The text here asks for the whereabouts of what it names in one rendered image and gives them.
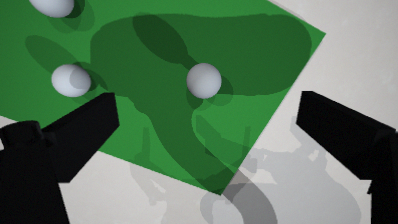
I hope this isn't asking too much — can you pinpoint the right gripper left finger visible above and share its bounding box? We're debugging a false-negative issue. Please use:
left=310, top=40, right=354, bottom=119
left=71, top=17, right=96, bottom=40
left=0, top=92, right=120, bottom=224

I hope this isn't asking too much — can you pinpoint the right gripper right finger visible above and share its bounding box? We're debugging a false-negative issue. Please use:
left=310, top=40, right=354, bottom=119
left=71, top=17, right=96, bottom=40
left=296, top=91, right=398, bottom=224

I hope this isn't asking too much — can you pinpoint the white ball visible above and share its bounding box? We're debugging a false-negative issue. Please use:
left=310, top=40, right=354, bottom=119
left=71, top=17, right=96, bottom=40
left=51, top=64, right=91, bottom=97
left=29, top=0, right=74, bottom=18
left=186, top=63, right=222, bottom=99

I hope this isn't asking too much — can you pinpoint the green mat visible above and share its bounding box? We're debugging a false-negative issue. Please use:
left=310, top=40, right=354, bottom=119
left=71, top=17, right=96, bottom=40
left=0, top=0, right=326, bottom=196

